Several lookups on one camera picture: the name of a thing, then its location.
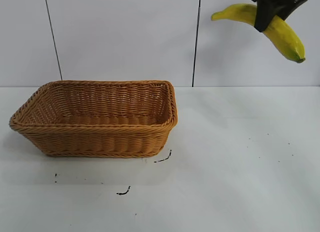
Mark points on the yellow banana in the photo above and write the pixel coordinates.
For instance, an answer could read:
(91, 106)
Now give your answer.
(285, 34)

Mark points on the brown woven wicker basket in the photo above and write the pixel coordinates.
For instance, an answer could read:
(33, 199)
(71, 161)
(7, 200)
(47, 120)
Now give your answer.
(100, 142)

